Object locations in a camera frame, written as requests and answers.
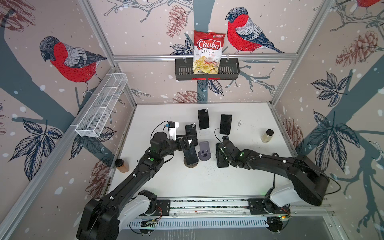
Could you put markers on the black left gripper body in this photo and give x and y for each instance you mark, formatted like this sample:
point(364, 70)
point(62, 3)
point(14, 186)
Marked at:
point(173, 146)

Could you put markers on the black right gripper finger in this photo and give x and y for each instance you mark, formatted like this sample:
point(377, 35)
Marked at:
point(219, 154)
point(232, 161)

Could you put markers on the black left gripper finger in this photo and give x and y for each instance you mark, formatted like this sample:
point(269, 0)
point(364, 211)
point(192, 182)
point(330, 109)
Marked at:
point(186, 137)
point(185, 147)

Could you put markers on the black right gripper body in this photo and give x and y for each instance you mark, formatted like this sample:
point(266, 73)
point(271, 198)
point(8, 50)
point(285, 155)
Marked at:
point(230, 161)

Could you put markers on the black phone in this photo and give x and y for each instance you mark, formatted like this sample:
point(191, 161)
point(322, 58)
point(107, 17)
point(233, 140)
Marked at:
point(223, 164)
point(203, 117)
point(193, 158)
point(225, 124)

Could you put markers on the grey round phone stand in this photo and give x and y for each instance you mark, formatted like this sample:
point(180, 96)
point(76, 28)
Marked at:
point(204, 153)

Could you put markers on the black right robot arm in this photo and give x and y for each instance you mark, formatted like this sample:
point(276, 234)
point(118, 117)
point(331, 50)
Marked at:
point(309, 181)

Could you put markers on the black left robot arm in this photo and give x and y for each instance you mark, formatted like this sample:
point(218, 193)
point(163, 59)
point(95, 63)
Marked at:
point(103, 219)

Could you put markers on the purple edged phone on stand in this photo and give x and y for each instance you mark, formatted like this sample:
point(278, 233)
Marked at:
point(191, 131)

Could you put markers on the wooden round phone stand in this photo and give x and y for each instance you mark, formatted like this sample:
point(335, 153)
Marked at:
point(193, 165)

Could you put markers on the yellow liquid jar black lid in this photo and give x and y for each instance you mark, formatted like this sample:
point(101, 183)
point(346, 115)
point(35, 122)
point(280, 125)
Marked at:
point(267, 136)

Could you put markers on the red cassava chips bag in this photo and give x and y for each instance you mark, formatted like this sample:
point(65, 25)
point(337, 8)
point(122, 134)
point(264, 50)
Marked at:
point(208, 49)

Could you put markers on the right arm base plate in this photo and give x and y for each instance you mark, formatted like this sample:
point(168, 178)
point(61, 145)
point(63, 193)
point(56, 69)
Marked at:
point(266, 207)

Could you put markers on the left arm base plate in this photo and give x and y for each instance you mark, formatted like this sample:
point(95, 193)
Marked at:
point(162, 208)

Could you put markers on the black wall basket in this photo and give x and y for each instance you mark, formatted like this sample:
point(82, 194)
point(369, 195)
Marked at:
point(228, 70)

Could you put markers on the white wire mesh basket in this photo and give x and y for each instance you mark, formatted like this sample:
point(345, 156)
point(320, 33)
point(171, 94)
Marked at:
point(98, 114)

